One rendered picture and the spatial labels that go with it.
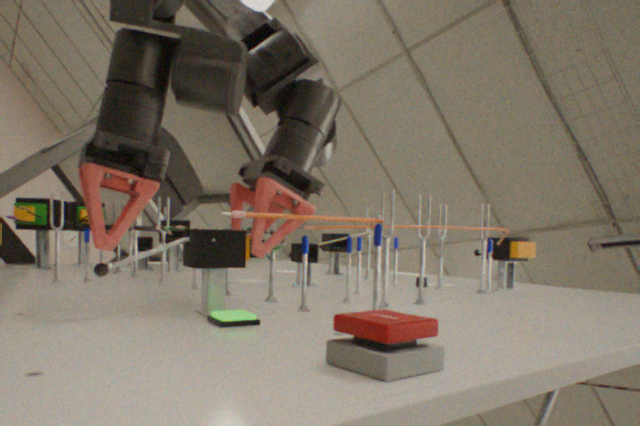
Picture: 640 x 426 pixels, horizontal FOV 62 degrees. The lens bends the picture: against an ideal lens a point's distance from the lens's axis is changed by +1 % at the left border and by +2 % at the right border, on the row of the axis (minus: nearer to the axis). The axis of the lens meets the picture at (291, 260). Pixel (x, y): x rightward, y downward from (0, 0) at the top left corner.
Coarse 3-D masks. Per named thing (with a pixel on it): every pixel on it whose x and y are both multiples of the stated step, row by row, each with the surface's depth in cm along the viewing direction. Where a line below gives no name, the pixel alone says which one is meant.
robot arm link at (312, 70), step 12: (312, 60) 60; (300, 72) 60; (312, 72) 61; (252, 84) 60; (288, 84) 60; (252, 96) 63; (264, 96) 59; (276, 96) 60; (288, 96) 62; (264, 108) 61; (276, 108) 63; (336, 132) 65; (324, 144) 64; (336, 144) 67; (324, 156) 67
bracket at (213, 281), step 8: (208, 272) 55; (216, 272) 55; (224, 272) 55; (208, 280) 55; (216, 280) 57; (224, 280) 55; (208, 288) 55; (216, 288) 55; (224, 288) 56; (208, 296) 55; (216, 296) 55; (224, 296) 56; (208, 304) 55; (216, 304) 55; (224, 304) 56; (200, 312) 56; (208, 312) 55
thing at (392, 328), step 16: (336, 320) 36; (352, 320) 34; (368, 320) 34; (384, 320) 34; (400, 320) 34; (416, 320) 34; (432, 320) 35; (368, 336) 33; (384, 336) 32; (400, 336) 33; (416, 336) 34; (432, 336) 35
